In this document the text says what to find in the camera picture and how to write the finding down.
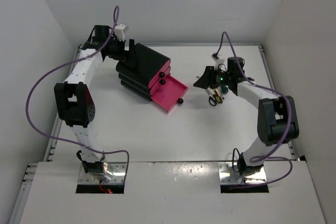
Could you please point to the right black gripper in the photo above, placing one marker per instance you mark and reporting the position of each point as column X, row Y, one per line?
column 207, row 80

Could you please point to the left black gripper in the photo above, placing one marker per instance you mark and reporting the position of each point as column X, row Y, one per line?
column 129, row 56

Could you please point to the yellow black utility knife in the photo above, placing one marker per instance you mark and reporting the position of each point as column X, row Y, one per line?
column 217, row 96

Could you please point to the black drawer cabinet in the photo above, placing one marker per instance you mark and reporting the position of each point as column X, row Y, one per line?
column 137, row 79

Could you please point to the black handled scissors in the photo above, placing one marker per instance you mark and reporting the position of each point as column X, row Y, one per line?
column 214, row 99

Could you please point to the pink drawer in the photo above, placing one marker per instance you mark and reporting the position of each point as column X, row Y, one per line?
column 157, row 75
column 156, row 84
column 167, row 95

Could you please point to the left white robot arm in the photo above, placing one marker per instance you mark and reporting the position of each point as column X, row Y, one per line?
column 74, row 102

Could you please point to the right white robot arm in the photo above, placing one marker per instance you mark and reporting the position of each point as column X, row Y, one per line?
column 276, row 119

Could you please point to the white front cover panel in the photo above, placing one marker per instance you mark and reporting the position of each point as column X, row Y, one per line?
column 169, row 193

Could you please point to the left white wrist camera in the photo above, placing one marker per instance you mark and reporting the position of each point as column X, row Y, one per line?
column 120, row 31

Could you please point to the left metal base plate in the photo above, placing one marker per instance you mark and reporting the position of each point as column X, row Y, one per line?
column 113, row 174

